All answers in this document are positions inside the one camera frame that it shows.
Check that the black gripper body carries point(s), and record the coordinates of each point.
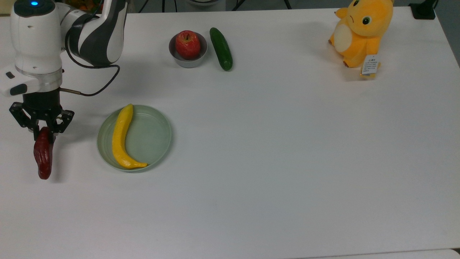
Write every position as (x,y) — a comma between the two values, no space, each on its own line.
(41,104)

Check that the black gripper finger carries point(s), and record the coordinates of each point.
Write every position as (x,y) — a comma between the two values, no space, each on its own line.
(22,116)
(65,120)

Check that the red chili pepper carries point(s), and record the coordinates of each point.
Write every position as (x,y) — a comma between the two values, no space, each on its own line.
(44,158)

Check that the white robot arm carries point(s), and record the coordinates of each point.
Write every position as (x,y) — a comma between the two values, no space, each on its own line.
(36,39)

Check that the pale green plastic plate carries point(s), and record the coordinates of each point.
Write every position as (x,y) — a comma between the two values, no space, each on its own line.
(151,136)

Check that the yellow banana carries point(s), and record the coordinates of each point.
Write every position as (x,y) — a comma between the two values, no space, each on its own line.
(118,140)

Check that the grey metal bowl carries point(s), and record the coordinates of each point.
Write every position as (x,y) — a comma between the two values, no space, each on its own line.
(188,63)

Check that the red apple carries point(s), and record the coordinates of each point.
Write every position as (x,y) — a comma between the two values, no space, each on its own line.
(187,45)

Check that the dark green cucumber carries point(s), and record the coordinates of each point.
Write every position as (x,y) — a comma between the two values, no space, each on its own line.
(221,48)

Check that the yellow plush toy with tag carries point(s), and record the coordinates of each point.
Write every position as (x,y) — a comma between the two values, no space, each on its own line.
(363,36)

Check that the black stand base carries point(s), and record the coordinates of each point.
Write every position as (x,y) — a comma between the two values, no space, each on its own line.
(424,12)

